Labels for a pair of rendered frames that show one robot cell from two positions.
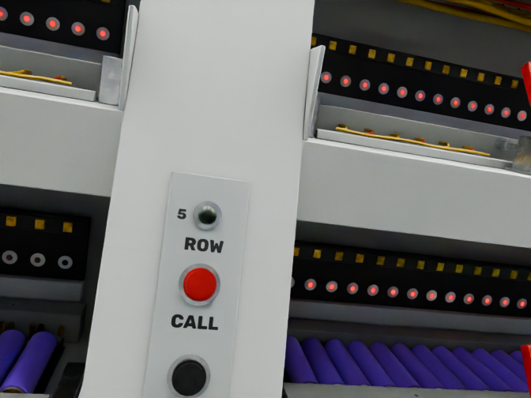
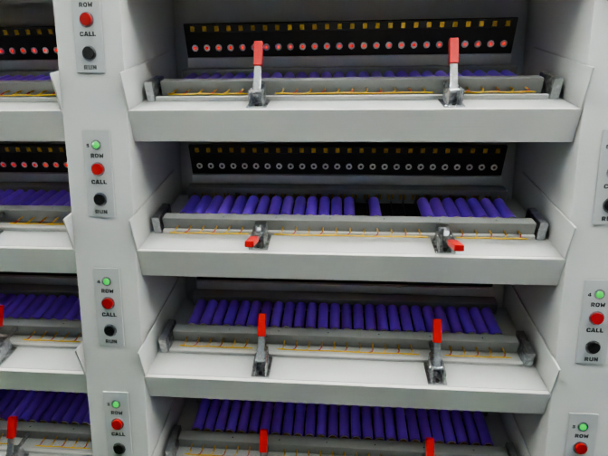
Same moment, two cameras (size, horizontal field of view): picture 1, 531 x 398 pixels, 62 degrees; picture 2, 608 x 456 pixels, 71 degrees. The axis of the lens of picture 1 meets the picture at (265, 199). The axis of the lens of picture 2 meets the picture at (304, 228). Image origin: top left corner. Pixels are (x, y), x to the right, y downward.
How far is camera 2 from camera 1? 0.50 m
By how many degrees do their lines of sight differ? 25
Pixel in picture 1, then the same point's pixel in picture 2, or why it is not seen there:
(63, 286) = (493, 178)
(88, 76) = (536, 84)
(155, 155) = (595, 125)
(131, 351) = (588, 197)
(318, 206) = not seen: outside the picture
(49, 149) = (551, 127)
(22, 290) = (475, 181)
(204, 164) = not seen: outside the picture
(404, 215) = not seen: outside the picture
